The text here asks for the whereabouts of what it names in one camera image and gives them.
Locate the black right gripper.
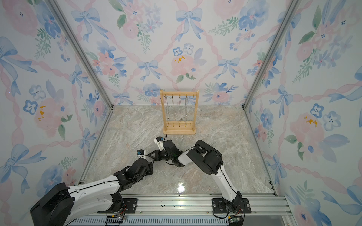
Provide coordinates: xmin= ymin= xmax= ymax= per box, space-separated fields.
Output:
xmin=148 ymin=148 xmax=174 ymax=161

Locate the wooden jewelry display stand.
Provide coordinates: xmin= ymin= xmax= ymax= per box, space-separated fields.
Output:
xmin=160 ymin=90 xmax=199 ymax=135

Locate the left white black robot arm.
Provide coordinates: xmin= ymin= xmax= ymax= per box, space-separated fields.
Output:
xmin=30 ymin=157 xmax=154 ymax=226

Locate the green circuit board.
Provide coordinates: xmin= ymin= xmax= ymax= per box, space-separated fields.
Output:
xmin=227 ymin=216 xmax=244 ymax=226

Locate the left aluminium corner profile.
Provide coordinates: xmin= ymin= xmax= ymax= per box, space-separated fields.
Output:
xmin=45 ymin=0 xmax=114 ymax=110

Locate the aluminium corner profile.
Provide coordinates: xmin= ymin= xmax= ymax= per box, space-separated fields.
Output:
xmin=243 ymin=0 xmax=300 ymax=111
xmin=45 ymin=0 xmax=114 ymax=110

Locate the right aluminium corner profile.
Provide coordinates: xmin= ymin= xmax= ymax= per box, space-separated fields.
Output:
xmin=243 ymin=0 xmax=300 ymax=111

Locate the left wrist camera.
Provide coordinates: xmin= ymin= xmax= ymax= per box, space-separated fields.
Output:
xmin=136 ymin=149 xmax=146 ymax=159

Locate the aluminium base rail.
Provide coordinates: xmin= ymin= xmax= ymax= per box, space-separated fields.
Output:
xmin=66 ymin=194 xmax=297 ymax=226

